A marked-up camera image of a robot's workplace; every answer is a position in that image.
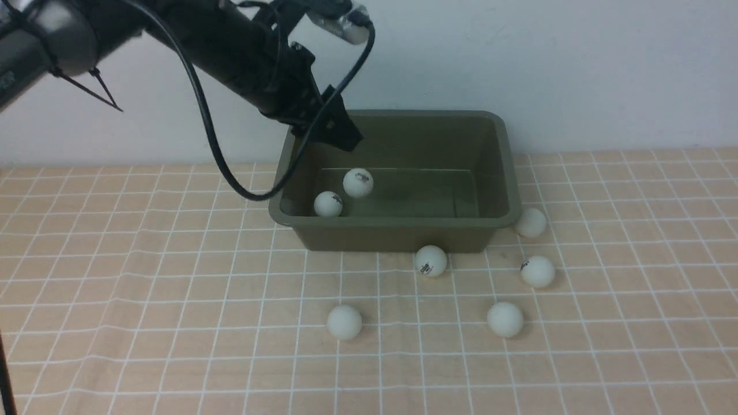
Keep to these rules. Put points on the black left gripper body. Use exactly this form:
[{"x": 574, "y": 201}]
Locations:
[{"x": 293, "y": 97}]

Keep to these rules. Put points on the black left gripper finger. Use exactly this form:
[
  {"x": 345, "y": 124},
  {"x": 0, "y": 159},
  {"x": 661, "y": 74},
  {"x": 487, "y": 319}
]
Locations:
[
  {"x": 304, "y": 130},
  {"x": 333, "y": 125}
]

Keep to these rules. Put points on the white ball marked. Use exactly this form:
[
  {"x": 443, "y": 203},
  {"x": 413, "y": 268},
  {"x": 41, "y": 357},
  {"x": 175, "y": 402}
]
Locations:
[{"x": 538, "y": 271}]

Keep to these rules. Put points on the olive green plastic bin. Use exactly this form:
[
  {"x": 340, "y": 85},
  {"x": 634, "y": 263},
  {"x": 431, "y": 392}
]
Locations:
[{"x": 441, "y": 177}]

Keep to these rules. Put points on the white ball with logo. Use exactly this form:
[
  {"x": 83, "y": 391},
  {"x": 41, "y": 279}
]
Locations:
[{"x": 431, "y": 261}]

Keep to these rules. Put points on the peach checkered tablecloth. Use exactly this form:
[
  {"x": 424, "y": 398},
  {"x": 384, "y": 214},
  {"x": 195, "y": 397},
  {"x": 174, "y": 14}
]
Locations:
[{"x": 157, "y": 290}]

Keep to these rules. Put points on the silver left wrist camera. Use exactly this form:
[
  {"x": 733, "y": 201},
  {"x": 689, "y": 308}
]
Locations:
[{"x": 347, "y": 20}]

